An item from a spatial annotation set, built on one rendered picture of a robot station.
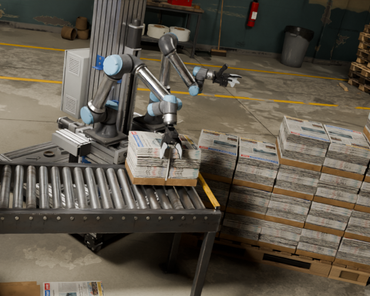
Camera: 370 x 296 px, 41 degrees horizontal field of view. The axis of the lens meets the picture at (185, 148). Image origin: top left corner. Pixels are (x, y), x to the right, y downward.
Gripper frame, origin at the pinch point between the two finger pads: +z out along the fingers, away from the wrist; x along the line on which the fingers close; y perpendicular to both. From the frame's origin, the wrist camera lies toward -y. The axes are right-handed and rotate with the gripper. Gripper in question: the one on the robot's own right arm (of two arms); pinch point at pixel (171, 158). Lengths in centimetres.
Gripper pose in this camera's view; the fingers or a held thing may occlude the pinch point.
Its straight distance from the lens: 266.6
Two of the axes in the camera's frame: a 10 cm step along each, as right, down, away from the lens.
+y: -3.0, 1.3, 9.4
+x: -9.5, -0.4, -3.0
